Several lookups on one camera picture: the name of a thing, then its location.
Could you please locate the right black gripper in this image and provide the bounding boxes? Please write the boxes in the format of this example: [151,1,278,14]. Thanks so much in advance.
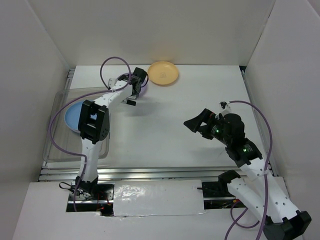
[183,108,231,145]

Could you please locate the purple plate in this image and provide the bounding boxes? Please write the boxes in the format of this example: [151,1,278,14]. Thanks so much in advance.
[117,72,149,97]

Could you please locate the orange plate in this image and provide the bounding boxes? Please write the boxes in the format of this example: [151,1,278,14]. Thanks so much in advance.
[147,61,179,86]

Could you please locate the blue plate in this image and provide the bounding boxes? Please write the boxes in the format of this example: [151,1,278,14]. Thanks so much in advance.
[64,101,83,134]

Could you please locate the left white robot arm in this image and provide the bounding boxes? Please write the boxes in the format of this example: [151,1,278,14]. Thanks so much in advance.
[75,67,148,200]

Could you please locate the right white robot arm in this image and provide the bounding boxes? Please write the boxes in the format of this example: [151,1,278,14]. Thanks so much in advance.
[183,108,312,240]

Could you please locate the clear plastic bin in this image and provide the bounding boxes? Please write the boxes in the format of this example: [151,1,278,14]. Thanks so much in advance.
[43,87,106,163]

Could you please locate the white taped cover panel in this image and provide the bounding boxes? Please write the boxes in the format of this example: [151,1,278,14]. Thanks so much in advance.
[113,179,205,217]

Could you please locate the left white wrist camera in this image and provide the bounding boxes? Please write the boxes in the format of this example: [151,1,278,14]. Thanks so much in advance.
[107,78,118,89]

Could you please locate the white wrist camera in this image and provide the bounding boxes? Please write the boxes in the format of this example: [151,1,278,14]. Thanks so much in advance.
[219,101,232,112]
[107,78,118,89]

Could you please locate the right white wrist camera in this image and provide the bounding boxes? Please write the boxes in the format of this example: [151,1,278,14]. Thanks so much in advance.
[219,101,232,112]

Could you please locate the aluminium rail frame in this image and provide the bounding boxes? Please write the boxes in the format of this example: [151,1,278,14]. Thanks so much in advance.
[37,67,279,182]

